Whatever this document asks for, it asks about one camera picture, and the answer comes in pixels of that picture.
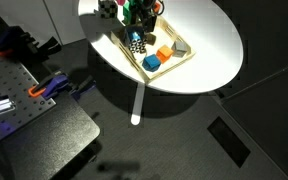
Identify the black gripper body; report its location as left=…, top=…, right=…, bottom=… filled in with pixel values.
left=132, top=0, right=159, bottom=18

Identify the wooden tray box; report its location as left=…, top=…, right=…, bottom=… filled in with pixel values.
left=110, top=15, right=197, bottom=81

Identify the green cube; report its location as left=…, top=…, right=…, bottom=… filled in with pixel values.
left=122, top=0, right=136, bottom=25

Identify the small orange cube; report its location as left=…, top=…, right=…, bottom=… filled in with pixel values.
left=155, top=44, right=175, bottom=64

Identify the black checkered cube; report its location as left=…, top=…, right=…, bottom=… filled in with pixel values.
left=97, top=0, right=119, bottom=20

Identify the small grey cube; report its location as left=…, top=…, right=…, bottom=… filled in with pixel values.
left=171, top=38, right=189, bottom=58

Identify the small blue cube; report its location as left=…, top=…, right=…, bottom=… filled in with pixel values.
left=141, top=54, right=162, bottom=73

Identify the white table base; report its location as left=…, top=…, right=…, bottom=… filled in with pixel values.
left=130, top=82, right=146, bottom=127

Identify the orange clamp near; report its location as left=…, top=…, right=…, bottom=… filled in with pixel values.
left=28, top=69, right=97, bottom=101

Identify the orange clamp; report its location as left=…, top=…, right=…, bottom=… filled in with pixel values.
left=0, top=27, right=62, bottom=58
left=28, top=69, right=97, bottom=101

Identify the orange clamp far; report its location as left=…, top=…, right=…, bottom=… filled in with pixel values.
left=0, top=27, right=62, bottom=58

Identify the perforated metal breadboard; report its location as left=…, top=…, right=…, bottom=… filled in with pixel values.
left=0, top=43, right=57, bottom=151

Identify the black floor vent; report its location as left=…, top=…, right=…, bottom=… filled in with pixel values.
left=207, top=116, right=252, bottom=169

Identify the black cart top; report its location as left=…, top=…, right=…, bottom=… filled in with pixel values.
left=0, top=91, right=102, bottom=180

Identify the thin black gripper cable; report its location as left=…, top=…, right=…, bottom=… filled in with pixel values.
left=155, top=0, right=166, bottom=17

